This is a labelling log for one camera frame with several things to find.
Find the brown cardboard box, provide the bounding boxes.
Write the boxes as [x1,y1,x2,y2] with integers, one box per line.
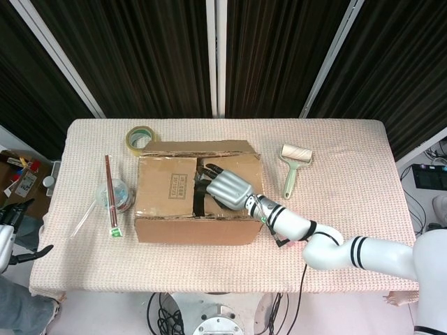
[134,139,265,245]

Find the dark pleated curtain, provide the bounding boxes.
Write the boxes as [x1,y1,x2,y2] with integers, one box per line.
[0,0,447,161]

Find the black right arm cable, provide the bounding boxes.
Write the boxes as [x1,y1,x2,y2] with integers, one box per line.
[256,197,345,297]

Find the cardboard box of supplies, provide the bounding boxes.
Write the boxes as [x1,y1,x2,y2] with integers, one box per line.
[0,149,53,210]

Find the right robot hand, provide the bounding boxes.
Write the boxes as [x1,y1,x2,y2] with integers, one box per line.
[195,163,254,212]

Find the green handled lint roller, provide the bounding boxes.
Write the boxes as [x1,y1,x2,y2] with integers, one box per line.
[279,142,314,200]

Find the white robot torso shell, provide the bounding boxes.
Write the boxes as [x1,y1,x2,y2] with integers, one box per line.
[413,228,447,335]

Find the black cable bundle at base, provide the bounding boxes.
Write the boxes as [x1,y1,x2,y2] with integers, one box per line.
[146,292,186,335]

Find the pink white waffle tablecloth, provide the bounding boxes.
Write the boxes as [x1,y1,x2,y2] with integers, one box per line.
[29,118,420,297]

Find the brown chopsticks in plastic sleeve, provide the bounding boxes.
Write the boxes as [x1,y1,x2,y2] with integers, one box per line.
[104,155,123,239]

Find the person leg in jeans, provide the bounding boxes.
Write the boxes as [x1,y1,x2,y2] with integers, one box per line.
[0,214,60,335]

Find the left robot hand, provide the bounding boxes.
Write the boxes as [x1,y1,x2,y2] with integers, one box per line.
[0,198,54,276]

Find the black electronic device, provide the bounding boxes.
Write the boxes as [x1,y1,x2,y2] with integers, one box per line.
[411,163,447,191]

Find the yellow packing tape roll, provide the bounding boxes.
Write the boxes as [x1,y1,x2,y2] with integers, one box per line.
[125,126,161,158]

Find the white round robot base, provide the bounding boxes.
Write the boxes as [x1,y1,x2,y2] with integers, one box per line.
[170,292,266,335]

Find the white floor device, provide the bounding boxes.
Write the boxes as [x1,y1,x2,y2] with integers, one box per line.
[43,160,62,196]

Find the white metal frame post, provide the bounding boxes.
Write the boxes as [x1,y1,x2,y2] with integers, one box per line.
[299,0,366,119]
[217,0,228,118]
[205,0,218,118]
[8,0,105,119]

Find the clear plastic lidded container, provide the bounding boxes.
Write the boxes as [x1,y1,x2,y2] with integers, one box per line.
[96,178,136,214]

